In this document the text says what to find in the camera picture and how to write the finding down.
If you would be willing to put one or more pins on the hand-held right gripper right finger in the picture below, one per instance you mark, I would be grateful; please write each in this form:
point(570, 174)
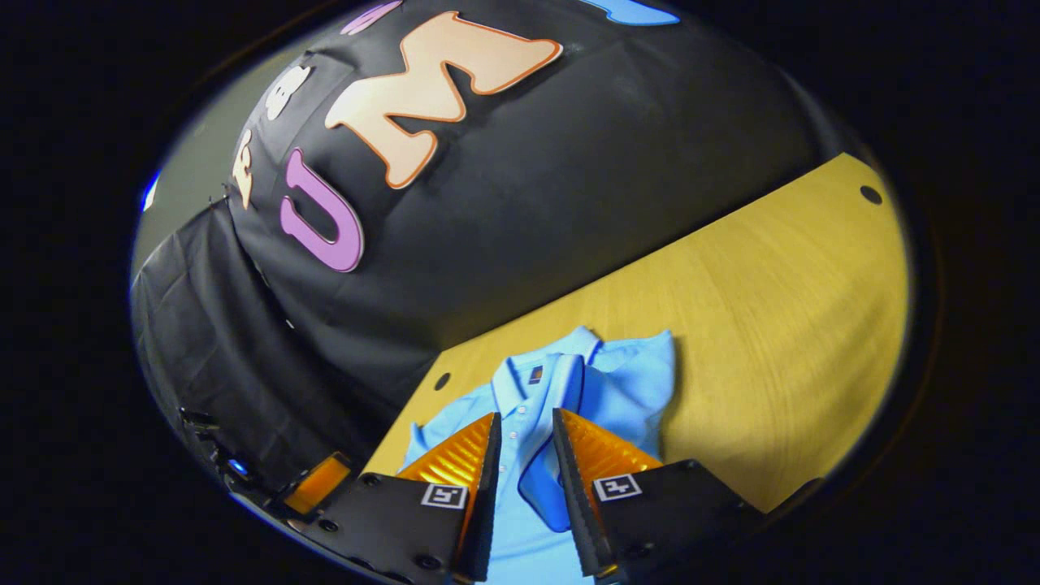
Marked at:
point(581, 504)

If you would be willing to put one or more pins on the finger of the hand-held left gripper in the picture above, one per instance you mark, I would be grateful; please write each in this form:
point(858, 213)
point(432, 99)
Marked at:
point(318, 483)

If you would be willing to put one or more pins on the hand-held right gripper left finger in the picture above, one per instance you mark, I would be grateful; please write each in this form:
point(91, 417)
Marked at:
point(479, 504)

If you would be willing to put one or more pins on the light blue T-shirt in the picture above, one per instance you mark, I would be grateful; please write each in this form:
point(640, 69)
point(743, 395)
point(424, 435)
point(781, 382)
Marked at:
point(617, 390)

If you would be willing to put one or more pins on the black round table grommet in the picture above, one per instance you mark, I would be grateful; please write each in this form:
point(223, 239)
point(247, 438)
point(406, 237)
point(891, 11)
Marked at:
point(442, 381)
point(870, 194)

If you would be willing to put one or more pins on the black backdrop cloth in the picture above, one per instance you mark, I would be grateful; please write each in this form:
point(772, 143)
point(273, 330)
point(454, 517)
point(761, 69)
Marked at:
point(528, 203)

